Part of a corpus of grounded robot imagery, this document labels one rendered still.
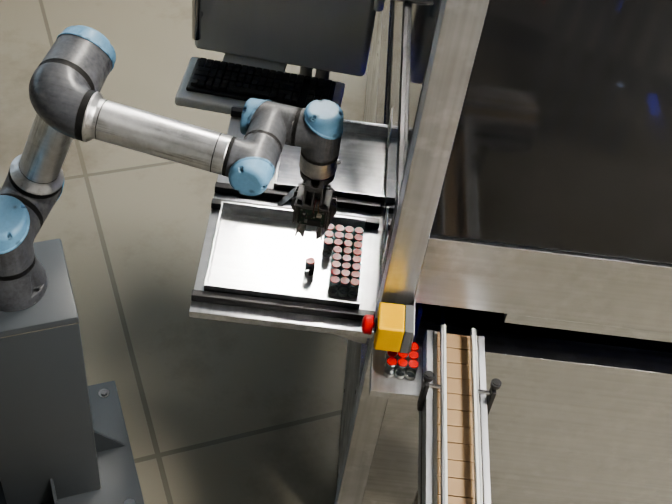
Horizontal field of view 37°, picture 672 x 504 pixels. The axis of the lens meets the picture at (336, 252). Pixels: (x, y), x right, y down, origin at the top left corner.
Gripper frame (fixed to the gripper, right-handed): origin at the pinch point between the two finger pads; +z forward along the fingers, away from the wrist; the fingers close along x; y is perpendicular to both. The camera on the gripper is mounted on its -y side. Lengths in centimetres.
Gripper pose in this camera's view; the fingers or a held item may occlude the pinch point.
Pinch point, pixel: (311, 230)
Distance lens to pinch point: 217.6
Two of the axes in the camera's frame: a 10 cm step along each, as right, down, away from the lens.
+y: -1.5, 7.2, -6.8
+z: -1.0, 6.7, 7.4
